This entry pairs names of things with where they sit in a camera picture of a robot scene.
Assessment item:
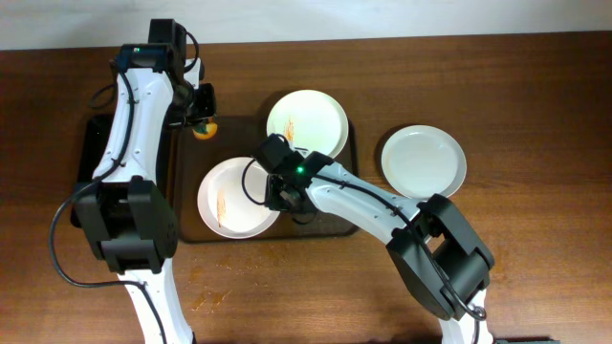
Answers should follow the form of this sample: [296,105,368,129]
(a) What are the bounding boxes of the green and yellow sponge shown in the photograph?
[192,122,218,140]

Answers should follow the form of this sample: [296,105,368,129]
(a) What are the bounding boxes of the white plate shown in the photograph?
[197,157,280,240]
[266,90,349,158]

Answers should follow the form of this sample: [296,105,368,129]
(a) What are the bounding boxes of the pale blue-white plate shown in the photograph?
[381,125,468,200]

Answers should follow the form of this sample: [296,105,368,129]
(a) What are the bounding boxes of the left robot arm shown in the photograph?
[67,19,216,343]

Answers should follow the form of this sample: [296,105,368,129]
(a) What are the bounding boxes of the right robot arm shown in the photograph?
[252,134,494,343]

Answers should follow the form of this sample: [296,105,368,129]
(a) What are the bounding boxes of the brown serving tray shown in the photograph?
[174,117,357,244]

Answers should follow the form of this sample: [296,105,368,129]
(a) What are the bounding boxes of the black rectangular tray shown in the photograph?
[74,114,180,232]

